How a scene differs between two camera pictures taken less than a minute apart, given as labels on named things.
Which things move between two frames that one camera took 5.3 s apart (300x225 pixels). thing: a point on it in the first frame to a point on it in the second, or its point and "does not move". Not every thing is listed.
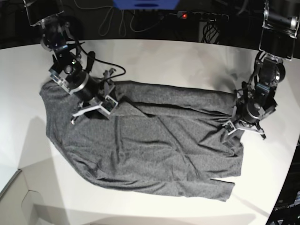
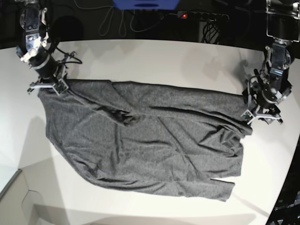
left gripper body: x=67 y=71 to x=36 y=55
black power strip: x=202 y=15 does not move
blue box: x=146 y=4 does not move
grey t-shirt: x=161 y=137 does not move
